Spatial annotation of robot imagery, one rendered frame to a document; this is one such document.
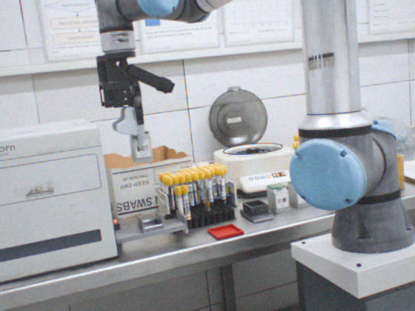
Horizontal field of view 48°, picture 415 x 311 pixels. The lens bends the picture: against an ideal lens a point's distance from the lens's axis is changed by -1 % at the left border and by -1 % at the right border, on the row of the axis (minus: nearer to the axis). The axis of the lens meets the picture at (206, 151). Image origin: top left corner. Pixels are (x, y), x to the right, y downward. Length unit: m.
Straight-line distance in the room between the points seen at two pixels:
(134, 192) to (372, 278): 0.75
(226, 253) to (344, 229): 0.33
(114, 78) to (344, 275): 0.61
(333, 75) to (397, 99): 1.51
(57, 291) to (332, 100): 0.67
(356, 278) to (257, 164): 0.72
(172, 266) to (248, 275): 0.92
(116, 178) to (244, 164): 0.39
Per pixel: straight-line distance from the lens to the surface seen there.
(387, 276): 0.86
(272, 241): 1.16
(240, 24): 1.82
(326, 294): 0.96
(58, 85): 1.65
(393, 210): 0.90
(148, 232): 1.10
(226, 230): 1.16
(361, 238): 0.90
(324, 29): 0.75
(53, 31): 1.65
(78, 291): 1.06
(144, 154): 1.07
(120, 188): 1.35
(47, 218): 1.04
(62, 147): 1.02
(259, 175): 1.47
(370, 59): 2.14
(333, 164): 0.73
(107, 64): 1.05
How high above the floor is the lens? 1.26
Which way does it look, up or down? 9 degrees down
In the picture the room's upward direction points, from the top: 6 degrees counter-clockwise
